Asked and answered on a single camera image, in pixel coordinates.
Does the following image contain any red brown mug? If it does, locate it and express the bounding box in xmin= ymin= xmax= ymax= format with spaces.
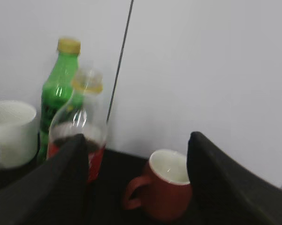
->
xmin=122 ymin=149 xmax=192 ymax=223

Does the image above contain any green Sprite bottle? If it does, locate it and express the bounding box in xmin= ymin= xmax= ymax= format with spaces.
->
xmin=37 ymin=37 xmax=81 ymax=165

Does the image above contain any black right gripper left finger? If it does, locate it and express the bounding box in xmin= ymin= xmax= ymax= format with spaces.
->
xmin=0 ymin=134 xmax=88 ymax=225

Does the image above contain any cola bottle red label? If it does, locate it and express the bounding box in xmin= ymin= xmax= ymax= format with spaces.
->
xmin=46 ymin=67 xmax=107 ymax=183

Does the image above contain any white mug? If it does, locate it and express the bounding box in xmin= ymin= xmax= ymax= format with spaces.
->
xmin=0 ymin=100 xmax=38 ymax=169

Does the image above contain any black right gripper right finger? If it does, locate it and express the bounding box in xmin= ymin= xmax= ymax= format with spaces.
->
xmin=187 ymin=131 xmax=282 ymax=225

